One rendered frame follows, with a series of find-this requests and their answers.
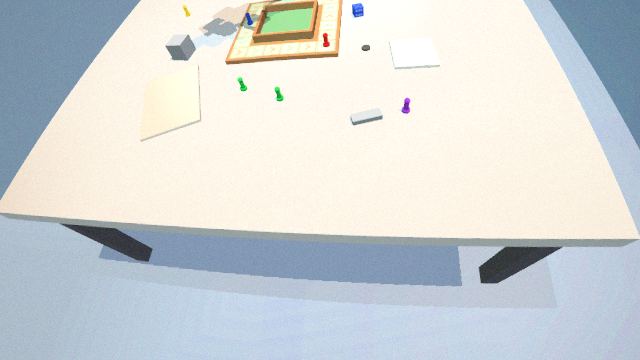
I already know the purple pawn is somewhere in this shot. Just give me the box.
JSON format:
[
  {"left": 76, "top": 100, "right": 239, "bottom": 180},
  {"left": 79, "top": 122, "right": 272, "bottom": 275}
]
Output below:
[{"left": 401, "top": 98, "right": 411, "bottom": 114}]

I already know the grey cube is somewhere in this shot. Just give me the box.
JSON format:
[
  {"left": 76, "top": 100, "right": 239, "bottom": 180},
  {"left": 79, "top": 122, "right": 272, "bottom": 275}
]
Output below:
[{"left": 165, "top": 34, "right": 196, "bottom": 61}]

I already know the green pawn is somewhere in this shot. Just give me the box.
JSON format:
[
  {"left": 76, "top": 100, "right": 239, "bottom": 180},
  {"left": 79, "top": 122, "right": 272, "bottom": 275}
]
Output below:
[
  {"left": 237, "top": 77, "right": 248, "bottom": 91},
  {"left": 275, "top": 87, "right": 284, "bottom": 102}
]

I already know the blue die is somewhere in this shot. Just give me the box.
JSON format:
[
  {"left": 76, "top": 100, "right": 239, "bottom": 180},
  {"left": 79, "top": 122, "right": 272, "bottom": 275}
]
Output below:
[{"left": 352, "top": 3, "right": 364, "bottom": 18}]

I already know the grey rectangular block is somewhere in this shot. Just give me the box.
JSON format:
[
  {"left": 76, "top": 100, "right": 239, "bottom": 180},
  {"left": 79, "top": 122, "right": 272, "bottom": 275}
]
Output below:
[{"left": 350, "top": 107, "right": 383, "bottom": 126}]

